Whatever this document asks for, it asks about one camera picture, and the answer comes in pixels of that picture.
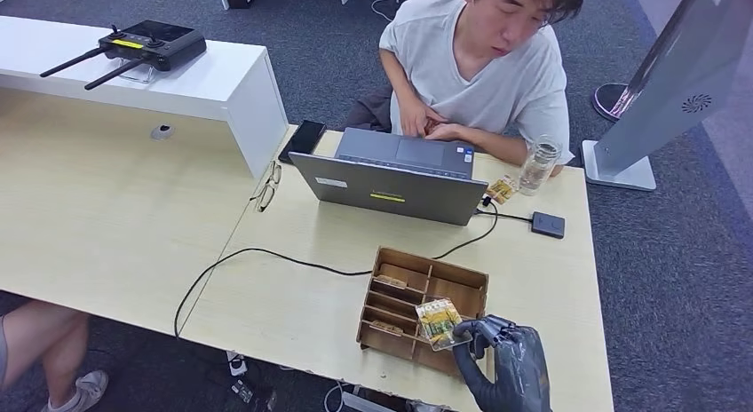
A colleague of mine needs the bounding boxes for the clear acrylic stand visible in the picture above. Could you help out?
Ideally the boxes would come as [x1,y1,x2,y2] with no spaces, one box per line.
[115,60,159,86]

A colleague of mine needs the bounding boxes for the grey kiosk display stand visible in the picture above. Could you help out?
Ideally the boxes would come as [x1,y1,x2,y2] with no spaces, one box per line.
[581,0,753,193]

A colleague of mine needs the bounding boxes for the person's left hand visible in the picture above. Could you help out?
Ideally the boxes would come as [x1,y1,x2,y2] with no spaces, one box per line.
[424,122,472,144]

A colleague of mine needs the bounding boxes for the person's leg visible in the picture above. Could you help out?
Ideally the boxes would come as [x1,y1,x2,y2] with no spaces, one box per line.
[0,300,91,409]

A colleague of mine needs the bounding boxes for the person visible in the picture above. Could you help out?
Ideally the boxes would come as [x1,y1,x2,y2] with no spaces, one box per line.
[344,0,587,178]

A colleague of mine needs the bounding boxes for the person's right hand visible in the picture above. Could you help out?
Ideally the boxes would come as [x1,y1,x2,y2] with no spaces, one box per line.
[400,94,448,139]

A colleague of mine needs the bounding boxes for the white desk shelf riser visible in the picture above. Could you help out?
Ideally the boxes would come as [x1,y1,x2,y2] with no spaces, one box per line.
[0,15,289,181]

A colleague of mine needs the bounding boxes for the black remote controller with antennas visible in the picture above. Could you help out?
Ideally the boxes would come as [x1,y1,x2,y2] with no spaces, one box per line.
[38,20,208,93]

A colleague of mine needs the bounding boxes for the short black reader cable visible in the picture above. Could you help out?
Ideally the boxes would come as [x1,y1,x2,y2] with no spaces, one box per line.
[473,206,534,225]

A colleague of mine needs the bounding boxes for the white sneaker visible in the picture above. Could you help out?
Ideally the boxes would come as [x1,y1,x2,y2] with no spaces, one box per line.
[41,370,109,412]

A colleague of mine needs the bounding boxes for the white power strip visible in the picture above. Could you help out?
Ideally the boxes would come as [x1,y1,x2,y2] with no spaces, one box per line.
[226,351,249,379]

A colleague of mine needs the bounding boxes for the wooden card organizer box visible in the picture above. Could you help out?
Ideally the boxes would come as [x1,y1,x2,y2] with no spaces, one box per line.
[355,246,490,380]

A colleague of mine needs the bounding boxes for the grey laptop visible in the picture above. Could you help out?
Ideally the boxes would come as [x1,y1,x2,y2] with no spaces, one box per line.
[287,127,489,227]

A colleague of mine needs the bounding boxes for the black power adapter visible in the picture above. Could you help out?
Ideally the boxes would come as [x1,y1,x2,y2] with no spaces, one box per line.
[229,379,256,407]

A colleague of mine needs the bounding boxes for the long black power cable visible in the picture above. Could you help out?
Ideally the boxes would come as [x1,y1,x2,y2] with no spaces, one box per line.
[173,196,500,340]

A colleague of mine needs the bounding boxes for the black-rimmed eyeglasses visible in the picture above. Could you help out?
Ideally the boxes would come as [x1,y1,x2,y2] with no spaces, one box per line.
[249,160,283,215]

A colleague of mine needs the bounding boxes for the clear glass bottle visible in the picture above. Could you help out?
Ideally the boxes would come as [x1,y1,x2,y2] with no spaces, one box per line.
[515,135,562,197]

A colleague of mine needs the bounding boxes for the white floor cable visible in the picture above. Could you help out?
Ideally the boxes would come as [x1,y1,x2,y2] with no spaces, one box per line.
[321,381,348,412]

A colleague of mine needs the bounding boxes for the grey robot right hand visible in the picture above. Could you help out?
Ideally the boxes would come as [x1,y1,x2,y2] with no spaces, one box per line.
[451,313,555,412]

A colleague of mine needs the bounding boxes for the black smartphone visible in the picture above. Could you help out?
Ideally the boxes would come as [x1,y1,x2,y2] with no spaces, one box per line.
[277,120,327,166]

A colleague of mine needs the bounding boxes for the round chrome stand base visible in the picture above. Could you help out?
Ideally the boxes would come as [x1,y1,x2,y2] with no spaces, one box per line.
[590,83,630,123]

